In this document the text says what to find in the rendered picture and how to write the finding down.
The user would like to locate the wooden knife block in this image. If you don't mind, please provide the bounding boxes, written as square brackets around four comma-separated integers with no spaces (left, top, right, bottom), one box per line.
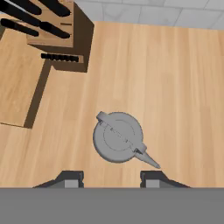
[25,0,95,74]

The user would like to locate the grey kettle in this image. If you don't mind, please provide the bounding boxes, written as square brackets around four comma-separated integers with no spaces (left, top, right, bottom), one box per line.
[92,110,162,170]

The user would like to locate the black knife handle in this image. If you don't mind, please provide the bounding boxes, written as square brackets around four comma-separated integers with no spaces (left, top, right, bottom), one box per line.
[0,17,40,38]
[39,21,72,39]
[16,0,43,16]
[38,0,72,18]
[0,0,42,28]

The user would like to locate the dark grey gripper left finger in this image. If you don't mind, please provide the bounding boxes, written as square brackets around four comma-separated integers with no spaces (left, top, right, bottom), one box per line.
[32,170,85,189]

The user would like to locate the wooden tray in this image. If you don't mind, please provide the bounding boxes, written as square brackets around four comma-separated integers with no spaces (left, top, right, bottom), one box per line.
[0,13,53,130]

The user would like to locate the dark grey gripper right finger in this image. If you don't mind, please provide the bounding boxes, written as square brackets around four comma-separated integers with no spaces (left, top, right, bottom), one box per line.
[139,170,192,189]

